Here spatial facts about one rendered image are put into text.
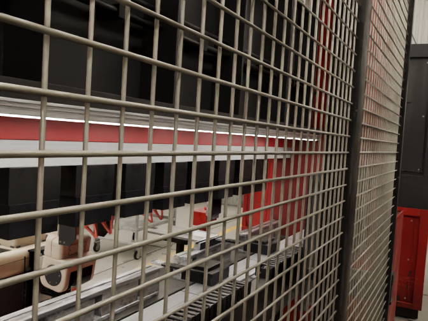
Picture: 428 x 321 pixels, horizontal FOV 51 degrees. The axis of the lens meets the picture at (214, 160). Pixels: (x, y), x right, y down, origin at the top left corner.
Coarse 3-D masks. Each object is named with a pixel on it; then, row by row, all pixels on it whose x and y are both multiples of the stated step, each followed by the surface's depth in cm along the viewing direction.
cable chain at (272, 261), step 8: (296, 248) 169; (280, 256) 156; (288, 256) 157; (296, 256) 162; (264, 264) 145; (272, 264) 146; (280, 264) 148; (288, 264) 155; (256, 272) 144; (264, 272) 142; (272, 272) 141; (280, 272) 148
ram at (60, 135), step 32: (0, 128) 97; (32, 128) 105; (64, 128) 113; (96, 128) 123; (128, 128) 135; (160, 128) 149; (0, 160) 98; (32, 160) 105; (64, 160) 114; (96, 160) 124; (128, 160) 136; (160, 160) 151; (192, 160) 169
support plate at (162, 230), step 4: (160, 228) 208; (164, 228) 209; (172, 228) 210; (176, 228) 210; (180, 228) 211; (184, 228) 211; (148, 232) 201; (152, 232) 200; (156, 232) 199; (160, 232) 199; (164, 232) 199; (212, 232) 205; (176, 236) 194; (180, 236) 194; (184, 236) 194; (192, 236) 195; (196, 236) 196; (192, 240) 190; (196, 240) 189
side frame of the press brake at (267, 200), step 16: (320, 16) 257; (320, 32) 257; (384, 48) 241; (320, 80) 258; (368, 80) 245; (320, 96) 258; (368, 112) 245; (304, 144) 263; (272, 160) 272; (288, 160) 268; (304, 160) 263; (320, 160) 258; (272, 176) 273; (256, 192) 278; (288, 192) 268; (256, 208) 278; (304, 208) 263; (256, 224) 278; (352, 304) 251; (304, 320) 264
